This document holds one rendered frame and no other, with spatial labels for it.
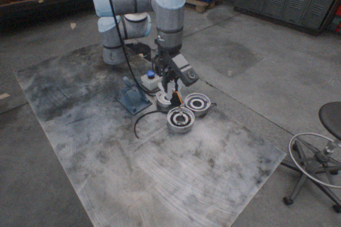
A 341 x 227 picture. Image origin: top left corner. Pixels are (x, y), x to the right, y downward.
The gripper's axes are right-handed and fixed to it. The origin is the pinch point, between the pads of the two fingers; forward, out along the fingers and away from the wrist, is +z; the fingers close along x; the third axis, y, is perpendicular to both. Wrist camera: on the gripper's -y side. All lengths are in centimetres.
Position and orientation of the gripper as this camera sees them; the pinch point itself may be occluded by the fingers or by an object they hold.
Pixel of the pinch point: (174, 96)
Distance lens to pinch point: 70.5
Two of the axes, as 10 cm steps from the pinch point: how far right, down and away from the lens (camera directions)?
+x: -7.3, 4.7, -5.0
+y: -6.8, -5.0, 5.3
